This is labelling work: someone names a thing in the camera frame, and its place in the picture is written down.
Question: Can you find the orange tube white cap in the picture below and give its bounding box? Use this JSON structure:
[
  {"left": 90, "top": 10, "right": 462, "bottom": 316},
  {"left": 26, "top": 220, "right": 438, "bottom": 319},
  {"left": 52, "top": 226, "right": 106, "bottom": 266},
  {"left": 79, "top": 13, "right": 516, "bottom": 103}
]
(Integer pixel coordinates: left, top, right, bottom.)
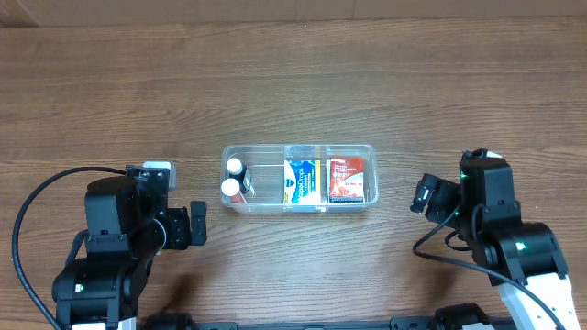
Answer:
[{"left": 220, "top": 178, "right": 247, "bottom": 204}]

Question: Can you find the dark bottle white cap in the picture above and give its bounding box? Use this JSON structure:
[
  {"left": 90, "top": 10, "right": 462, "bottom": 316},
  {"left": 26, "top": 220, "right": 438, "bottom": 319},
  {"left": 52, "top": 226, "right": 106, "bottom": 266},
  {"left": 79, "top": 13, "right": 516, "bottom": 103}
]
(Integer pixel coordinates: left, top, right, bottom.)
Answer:
[{"left": 226, "top": 158, "right": 255, "bottom": 196}]

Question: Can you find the red medicine box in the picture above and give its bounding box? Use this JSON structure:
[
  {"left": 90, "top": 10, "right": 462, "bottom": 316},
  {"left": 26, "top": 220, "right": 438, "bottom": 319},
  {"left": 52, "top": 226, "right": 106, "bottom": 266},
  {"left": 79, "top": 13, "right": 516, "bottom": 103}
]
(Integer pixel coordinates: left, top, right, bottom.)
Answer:
[{"left": 327, "top": 157, "right": 365, "bottom": 203}]

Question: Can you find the blue yellow VapoDrops box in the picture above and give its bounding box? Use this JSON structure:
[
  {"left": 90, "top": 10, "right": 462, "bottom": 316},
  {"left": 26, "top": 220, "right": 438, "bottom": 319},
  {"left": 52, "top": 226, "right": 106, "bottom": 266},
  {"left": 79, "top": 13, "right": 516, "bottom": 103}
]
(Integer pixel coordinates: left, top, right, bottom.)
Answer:
[{"left": 283, "top": 159, "right": 322, "bottom": 204}]

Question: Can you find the white blue Hansaplast box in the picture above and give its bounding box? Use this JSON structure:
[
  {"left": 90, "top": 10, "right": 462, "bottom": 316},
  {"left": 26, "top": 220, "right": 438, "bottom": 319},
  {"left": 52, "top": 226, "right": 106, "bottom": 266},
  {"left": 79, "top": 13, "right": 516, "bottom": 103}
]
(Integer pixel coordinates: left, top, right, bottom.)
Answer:
[{"left": 284, "top": 144, "right": 327, "bottom": 160}]

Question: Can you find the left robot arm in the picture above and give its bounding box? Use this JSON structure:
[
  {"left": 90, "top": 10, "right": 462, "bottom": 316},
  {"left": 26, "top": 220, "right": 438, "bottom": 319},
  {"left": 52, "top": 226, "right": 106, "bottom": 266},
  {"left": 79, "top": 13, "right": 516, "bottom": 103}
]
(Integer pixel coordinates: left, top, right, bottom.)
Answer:
[{"left": 52, "top": 160, "right": 207, "bottom": 329}]

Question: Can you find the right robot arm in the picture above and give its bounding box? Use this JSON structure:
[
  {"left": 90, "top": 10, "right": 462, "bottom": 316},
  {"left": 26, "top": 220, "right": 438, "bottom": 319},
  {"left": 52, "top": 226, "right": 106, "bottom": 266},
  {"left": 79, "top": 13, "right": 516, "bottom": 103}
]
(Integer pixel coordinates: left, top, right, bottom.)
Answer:
[{"left": 410, "top": 148, "right": 580, "bottom": 329}]

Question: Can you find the clear plastic container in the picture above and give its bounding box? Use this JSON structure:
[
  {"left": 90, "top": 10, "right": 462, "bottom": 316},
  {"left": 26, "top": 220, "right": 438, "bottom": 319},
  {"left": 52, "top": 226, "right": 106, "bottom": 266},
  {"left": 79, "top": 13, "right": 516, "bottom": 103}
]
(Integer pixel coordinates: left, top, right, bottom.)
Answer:
[{"left": 221, "top": 144, "right": 379, "bottom": 214}]

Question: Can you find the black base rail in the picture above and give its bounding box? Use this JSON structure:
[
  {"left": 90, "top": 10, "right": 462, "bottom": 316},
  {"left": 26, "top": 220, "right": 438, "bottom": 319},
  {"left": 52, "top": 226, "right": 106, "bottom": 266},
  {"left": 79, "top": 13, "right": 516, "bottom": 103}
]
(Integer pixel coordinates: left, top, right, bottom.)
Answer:
[{"left": 138, "top": 303, "right": 516, "bottom": 330}]

